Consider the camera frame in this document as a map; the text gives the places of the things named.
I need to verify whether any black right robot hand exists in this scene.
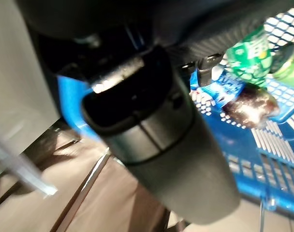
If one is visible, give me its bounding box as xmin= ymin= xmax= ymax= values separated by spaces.
xmin=15 ymin=0 xmax=293 ymax=224

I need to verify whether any small Pepsi cola bottle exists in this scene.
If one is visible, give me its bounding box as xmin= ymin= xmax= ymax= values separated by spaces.
xmin=190 ymin=70 xmax=280 ymax=129

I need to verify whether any blue plastic shopping basket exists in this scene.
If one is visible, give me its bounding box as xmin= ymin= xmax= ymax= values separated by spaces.
xmin=56 ymin=4 xmax=294 ymax=232

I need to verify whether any green Sprite bottle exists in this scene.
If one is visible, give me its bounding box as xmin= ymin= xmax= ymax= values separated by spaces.
xmin=225 ymin=25 xmax=275 ymax=87

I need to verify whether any green bottle in basket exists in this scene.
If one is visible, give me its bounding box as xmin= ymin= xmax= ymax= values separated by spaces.
xmin=270 ymin=43 xmax=294 ymax=84

